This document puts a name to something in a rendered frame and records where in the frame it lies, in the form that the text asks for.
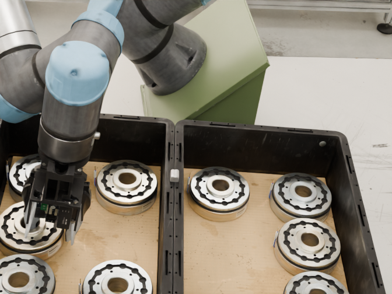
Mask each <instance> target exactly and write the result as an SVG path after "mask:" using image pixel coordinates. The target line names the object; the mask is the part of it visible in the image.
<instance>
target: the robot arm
mask: <svg viewBox="0 0 392 294"><path fill-rule="evenodd" d="M209 1H211V0H90V2H89V4H88V7H87V11H86V12H83V13H82V14H81V15H80V16H79V17H78V18H77V19H76V20H75V21H74V22H73V24H72V26H71V29H70V31H69V32H67V33H66V34H65V35H63V36H61V37H60V38H58V39H56V40H55V41H53V42H52V43H51V44H49V45H47V46H46V47H44V48H43V49H42V47H41V44H40V41H39V38H38V36H37V33H36V30H35V28H34V25H33V22H32V19H31V17H30V14H29V11H28V9H27V6H26V3H25V0H0V118H1V119H2V120H4V121H6V122H9V123H14V124H16V123H19V122H21V121H23V120H26V119H28V118H30V117H32V116H35V115H38V114H39V113H41V111H42V113H41V118H40V126H39V131H38V140H37V142H38V155H39V157H40V159H41V160H42V161H41V164H39V165H37V166H35V168H34V173H32V172H30V174H29V178H28V179H27V180H26V181H25V183H24V185H23V190H22V199H23V202H24V210H23V215H24V222H25V226H26V230H25V234H24V238H25V239H26V238H27V235H28V233H29V230H30V229H34V228H36V227H37V224H38V221H39V219H40V218H43V219H44V218H45V222H50V223H55V221H56V220H57V228H60V229H65V241H66V242H69V241H71V245H73V244H74V240H75V235H76V234H77V232H78V230H79V228H80V226H81V224H82V222H83V217H84V215H85V213H86V211H87V210H88V209H89V207H90V204H91V199H92V193H91V190H90V187H89V186H90V182H88V181H86V180H87V174H86V173H85V172H84V171H83V168H82V167H83V166H85V165H86V164H87V162H88V161H89V158H90V153H91V151H92V149H93V144H94V140H95V139H99V138H100V133H99V132H96V130H97V126H98V123H99V118H100V112H101V109H102V104H103V99H104V96H105V94H106V90H107V88H108V85H109V83H110V79H111V76H112V74H113V71H114V68H115V65H116V63H117V60H118V58H119V57H120V55H121V53H122V54H123V55H125V56H126V57H127V58H128V59H129V60H130V61H131V62H132V63H133V64H134V65H135V67H136V69H137V71H138V73H139V74H140V76H141V78H142V80H143V82H144V84H145V85H146V87H147V88H148V89H150V90H151V91H152V92H153V93H154V94H156V95H159V96H164V95H169V94H172V93H174V92H176V91H178V90H180V89H181V88H183V87H184V86H185V85H186V84H187V83H188V82H189V81H190V80H192V78H193V77H194V76H195V75H196V74H197V72H198V71H199V70H200V68H201V66H202V64H203V62H204V59H205V56H206V53H207V46H206V43H205V41H204V40H203V39H202V38H201V37H200V36H199V34H197V33H196V32H195V31H193V30H191V29H188V28H186V27H184V26H182V25H180V24H178V23H175V22H176V21H178V20H179V19H181V18H183V17H185V16H186V15H188V14H189V13H191V12H193V11H194V10H196V9H198V8H199V7H201V6H202V5H204V6H205V5H206V4H207V3H208V2H209Z"/></svg>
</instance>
